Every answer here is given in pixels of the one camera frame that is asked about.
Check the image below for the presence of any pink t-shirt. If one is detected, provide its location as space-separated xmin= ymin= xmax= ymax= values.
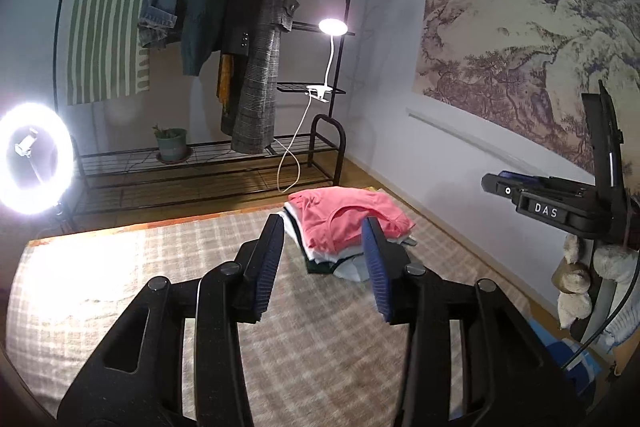
xmin=288 ymin=186 xmax=414 ymax=257

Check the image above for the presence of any stack of folded clothes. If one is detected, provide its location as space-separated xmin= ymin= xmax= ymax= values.
xmin=281 ymin=201 xmax=410 ymax=282

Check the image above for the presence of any black metal clothes rack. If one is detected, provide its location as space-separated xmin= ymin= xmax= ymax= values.
xmin=52 ymin=0 xmax=345 ymax=225

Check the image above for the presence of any right hand in white glove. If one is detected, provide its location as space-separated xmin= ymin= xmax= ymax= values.
xmin=552 ymin=234 xmax=639 ymax=345

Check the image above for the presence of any beige plaid bed blanket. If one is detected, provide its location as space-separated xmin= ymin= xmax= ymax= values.
xmin=4 ymin=188 xmax=532 ymax=427

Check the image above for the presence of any green potted plant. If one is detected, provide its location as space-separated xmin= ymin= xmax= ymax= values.
xmin=153 ymin=124 xmax=190 ymax=164

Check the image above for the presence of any white clip-on lamp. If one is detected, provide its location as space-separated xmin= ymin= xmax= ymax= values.
xmin=275 ymin=17 xmax=350 ymax=195

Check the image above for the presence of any dark green sweater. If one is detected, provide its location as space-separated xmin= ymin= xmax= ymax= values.
xmin=181 ymin=0 xmax=226 ymax=77

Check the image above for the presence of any grey plaid coat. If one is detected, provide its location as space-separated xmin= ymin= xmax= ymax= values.
xmin=232 ymin=0 xmax=298 ymax=155

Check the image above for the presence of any landscape painting wall scroll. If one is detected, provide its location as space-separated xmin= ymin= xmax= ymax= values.
xmin=413 ymin=0 xmax=639 ymax=193

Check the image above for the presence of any green striped wall hanging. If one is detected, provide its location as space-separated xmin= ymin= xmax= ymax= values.
xmin=58 ymin=0 xmax=150 ymax=106

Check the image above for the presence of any white ring light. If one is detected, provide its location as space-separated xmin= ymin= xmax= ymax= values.
xmin=1 ymin=102 xmax=74 ymax=216

